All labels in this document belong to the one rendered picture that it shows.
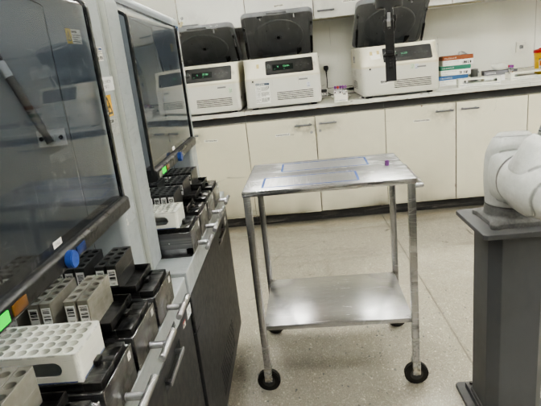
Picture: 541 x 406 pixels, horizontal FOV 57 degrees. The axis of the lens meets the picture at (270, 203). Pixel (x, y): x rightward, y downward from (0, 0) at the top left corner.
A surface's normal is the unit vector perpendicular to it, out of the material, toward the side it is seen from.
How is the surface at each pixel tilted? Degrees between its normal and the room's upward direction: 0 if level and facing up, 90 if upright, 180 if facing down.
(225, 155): 90
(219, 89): 90
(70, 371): 90
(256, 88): 90
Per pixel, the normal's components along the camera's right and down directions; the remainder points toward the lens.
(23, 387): 0.99, -0.09
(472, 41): -0.03, 0.29
